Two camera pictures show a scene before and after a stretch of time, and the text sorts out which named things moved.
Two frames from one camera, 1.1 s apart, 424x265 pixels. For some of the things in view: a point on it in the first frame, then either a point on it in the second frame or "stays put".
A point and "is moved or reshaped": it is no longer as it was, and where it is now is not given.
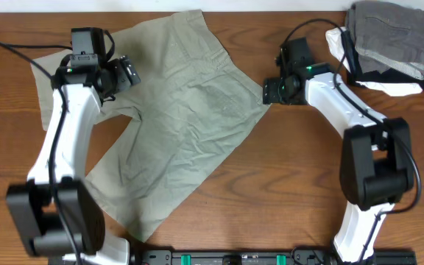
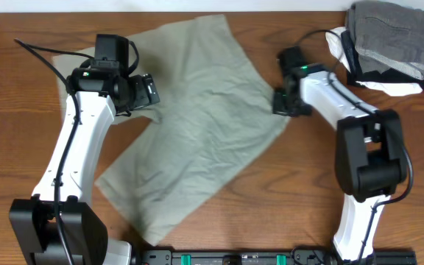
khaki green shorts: x=193 y=101 is moved or reshaped
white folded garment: x=336 y=38 stays put
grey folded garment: x=389 y=37 stays put
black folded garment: x=390 y=76 stays put
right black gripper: x=269 y=94 -> x=280 y=108
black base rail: x=267 y=258 stays put
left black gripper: x=124 y=81 -> x=143 y=97
